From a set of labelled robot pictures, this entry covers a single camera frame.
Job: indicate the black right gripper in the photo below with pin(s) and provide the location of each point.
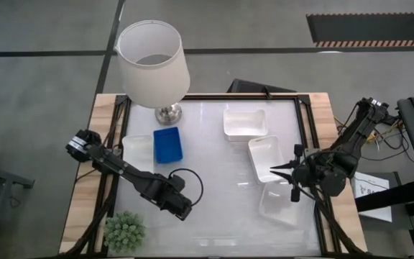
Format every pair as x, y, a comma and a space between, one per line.
302, 172

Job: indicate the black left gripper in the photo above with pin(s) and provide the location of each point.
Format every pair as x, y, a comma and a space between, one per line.
176, 206

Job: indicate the white plastic basket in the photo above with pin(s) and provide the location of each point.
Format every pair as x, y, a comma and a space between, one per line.
264, 154
244, 122

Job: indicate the frosted translucent plastic basket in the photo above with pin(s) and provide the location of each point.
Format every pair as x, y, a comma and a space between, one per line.
138, 151
279, 205

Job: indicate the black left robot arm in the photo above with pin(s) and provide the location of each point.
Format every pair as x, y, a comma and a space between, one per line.
128, 172

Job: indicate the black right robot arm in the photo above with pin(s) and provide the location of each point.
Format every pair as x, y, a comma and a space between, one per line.
358, 129

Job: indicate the small green artificial plant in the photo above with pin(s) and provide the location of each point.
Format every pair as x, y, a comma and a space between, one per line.
124, 232

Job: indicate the white printed paper sheet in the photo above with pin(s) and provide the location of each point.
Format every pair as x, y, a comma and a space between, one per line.
367, 181

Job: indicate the black monitor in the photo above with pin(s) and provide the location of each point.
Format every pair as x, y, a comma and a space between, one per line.
250, 87

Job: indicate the white shade table lamp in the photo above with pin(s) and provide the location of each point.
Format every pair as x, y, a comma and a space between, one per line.
153, 86

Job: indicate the black striped-edge floor mat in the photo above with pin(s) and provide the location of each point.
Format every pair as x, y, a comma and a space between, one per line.
372, 27

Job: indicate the black metal table frame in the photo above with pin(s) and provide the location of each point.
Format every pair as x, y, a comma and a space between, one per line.
246, 97

